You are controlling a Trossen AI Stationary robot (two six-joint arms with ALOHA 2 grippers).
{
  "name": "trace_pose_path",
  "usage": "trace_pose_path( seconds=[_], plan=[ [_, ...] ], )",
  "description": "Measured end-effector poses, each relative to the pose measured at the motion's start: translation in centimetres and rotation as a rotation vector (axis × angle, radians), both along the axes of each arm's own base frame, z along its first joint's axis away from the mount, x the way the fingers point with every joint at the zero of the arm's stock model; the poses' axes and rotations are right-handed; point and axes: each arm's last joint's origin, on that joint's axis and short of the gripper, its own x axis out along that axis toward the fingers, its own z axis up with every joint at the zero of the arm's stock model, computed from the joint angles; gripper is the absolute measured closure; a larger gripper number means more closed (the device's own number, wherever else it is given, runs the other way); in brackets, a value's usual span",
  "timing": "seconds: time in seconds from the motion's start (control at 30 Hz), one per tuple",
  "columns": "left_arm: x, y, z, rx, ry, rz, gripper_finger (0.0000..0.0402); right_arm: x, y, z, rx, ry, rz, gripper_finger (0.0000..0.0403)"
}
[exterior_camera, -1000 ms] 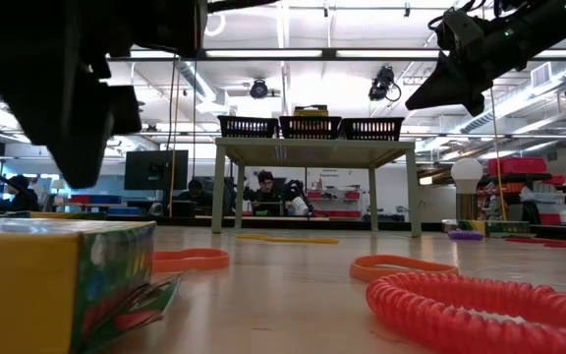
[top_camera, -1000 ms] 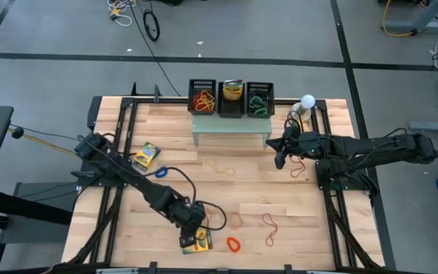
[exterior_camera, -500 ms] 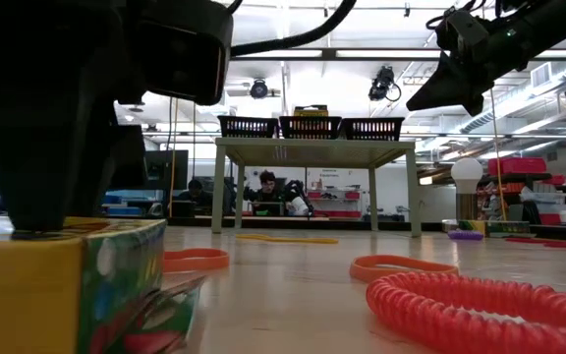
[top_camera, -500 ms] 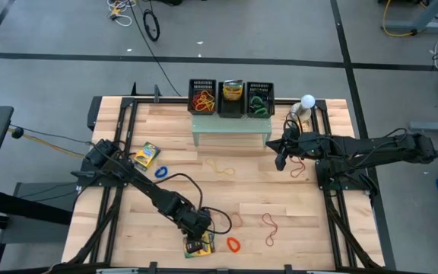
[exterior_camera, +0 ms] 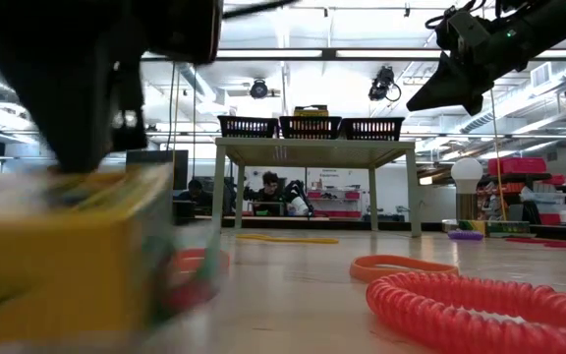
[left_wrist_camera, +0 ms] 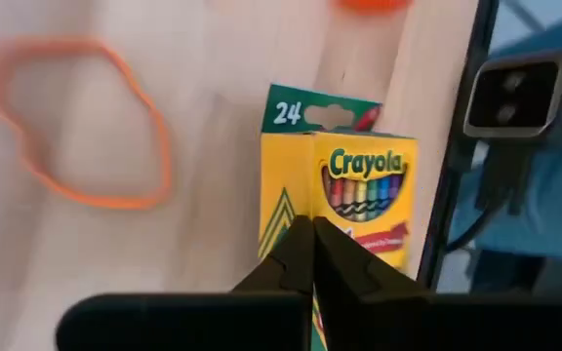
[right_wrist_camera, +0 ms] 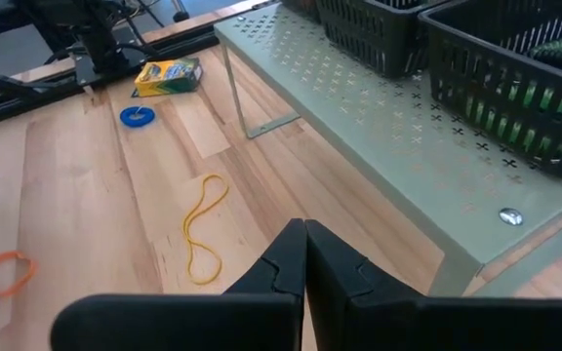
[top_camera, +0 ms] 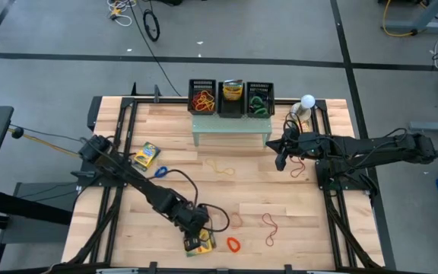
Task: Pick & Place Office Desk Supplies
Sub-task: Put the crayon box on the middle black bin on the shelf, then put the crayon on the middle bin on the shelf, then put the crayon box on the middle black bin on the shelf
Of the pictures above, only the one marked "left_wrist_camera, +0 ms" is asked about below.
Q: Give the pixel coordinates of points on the orange rubber band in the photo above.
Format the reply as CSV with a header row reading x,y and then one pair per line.
x,y
165,156

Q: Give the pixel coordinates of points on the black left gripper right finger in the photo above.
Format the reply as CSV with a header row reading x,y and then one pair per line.
x,y
456,326

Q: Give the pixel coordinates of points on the yellow green Crayola crayon box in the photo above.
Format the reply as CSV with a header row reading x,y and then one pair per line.
x,y
359,161

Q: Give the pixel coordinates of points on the black table edge rail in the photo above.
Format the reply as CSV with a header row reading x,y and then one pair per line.
x,y
446,195

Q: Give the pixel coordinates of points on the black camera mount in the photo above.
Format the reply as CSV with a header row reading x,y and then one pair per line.
x,y
503,175

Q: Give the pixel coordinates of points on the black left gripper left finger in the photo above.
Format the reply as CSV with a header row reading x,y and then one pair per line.
x,y
188,326

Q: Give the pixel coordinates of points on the silver black table camera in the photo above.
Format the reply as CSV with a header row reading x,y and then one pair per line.
x,y
515,95

